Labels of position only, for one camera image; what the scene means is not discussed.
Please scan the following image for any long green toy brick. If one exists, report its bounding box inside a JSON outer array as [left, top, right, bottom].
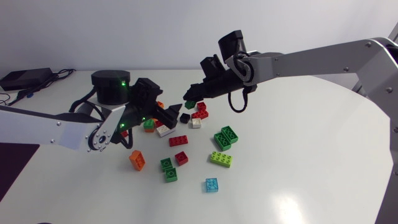
[[213, 131, 233, 152], [220, 125, 239, 144]]

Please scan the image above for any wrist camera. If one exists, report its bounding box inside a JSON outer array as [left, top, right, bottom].
[[131, 77, 164, 108], [200, 54, 227, 82]]

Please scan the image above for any dark mat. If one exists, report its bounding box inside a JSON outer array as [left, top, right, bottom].
[[0, 142, 41, 203]]

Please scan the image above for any black power cable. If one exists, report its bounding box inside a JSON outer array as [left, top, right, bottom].
[[7, 68, 76, 107]]

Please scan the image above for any long white toy brick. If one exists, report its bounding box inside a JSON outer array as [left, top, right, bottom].
[[155, 124, 176, 138]]

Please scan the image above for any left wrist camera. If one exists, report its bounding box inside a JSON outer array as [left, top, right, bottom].
[[131, 77, 164, 108]]

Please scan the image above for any clear blue toy brick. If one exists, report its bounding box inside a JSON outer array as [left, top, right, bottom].
[[205, 177, 220, 194]]

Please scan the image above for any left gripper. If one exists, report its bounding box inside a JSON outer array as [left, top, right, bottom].
[[119, 101, 183, 131]]

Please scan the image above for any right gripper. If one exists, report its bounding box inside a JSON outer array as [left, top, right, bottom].
[[182, 69, 257, 101]]

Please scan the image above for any black power brick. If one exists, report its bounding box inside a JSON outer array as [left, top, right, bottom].
[[0, 67, 53, 92]]

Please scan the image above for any long red toy brick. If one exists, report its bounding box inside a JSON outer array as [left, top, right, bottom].
[[190, 109, 210, 121], [168, 134, 189, 147]]

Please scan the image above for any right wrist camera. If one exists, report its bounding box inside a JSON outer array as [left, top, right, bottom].
[[200, 54, 227, 82]]

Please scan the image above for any long orange toy brick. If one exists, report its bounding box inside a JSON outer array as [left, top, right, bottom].
[[128, 149, 146, 172]]

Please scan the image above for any lime green toy brick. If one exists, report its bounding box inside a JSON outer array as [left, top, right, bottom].
[[210, 151, 234, 169]]

